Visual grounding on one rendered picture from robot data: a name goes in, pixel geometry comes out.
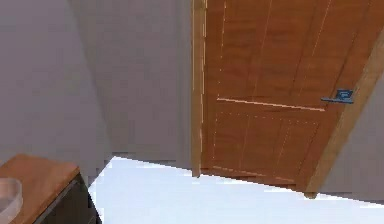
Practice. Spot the brown wooden room door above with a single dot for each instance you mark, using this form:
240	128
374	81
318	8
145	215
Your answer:
266	83

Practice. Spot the wooden top dark cabinet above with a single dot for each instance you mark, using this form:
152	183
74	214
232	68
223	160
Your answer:
43	186

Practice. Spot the pale translucent bowl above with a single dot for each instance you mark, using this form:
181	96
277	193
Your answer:
9	200

